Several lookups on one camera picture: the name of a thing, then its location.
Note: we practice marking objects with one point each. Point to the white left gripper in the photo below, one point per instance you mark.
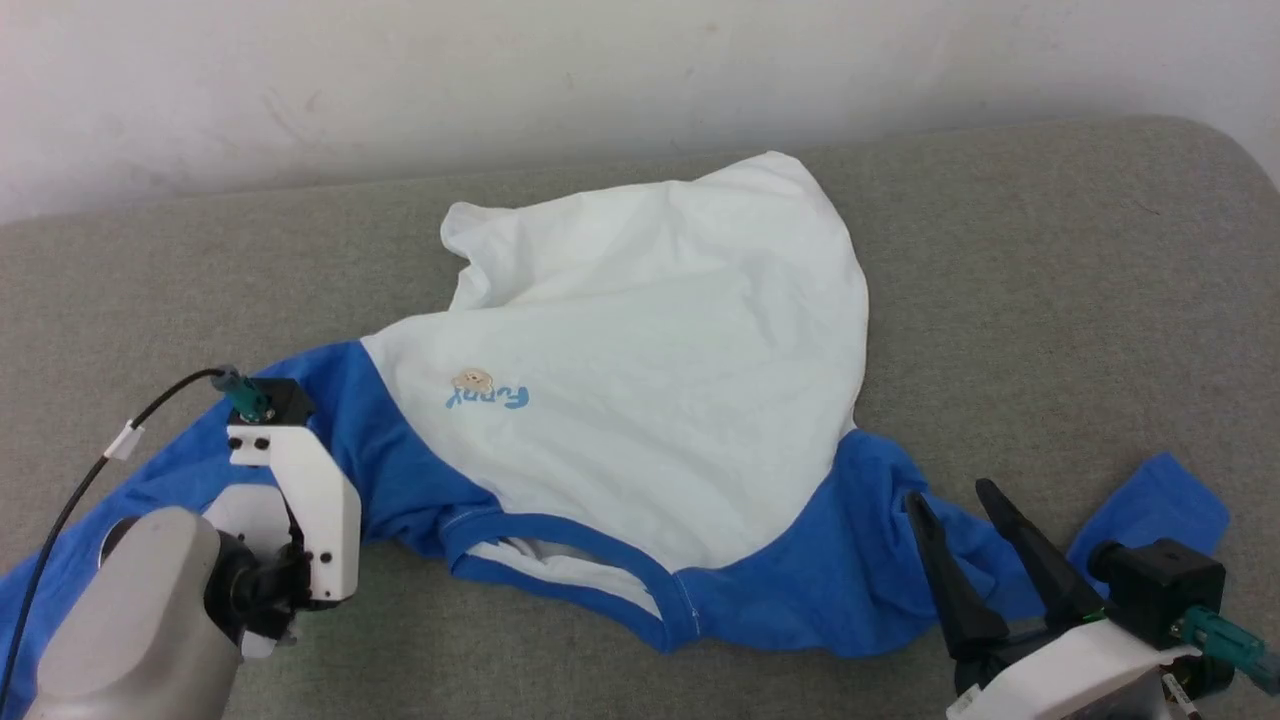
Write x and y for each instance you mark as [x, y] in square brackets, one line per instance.
[325, 520]

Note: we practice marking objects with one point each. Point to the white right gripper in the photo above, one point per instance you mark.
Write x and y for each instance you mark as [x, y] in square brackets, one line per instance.
[1060, 680]

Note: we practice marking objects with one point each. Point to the blue and white t-shirt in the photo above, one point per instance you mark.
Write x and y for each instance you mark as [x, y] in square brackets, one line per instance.
[640, 400]

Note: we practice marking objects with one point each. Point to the grey fabric sofa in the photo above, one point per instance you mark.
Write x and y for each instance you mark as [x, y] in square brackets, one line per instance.
[1050, 300]

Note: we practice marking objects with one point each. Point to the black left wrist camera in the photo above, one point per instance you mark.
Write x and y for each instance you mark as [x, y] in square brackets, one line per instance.
[285, 400]

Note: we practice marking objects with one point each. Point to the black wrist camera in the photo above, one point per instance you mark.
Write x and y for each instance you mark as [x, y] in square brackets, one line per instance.
[1155, 585]
[285, 400]

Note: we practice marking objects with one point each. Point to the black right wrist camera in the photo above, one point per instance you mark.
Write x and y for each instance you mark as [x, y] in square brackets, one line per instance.
[1155, 585]

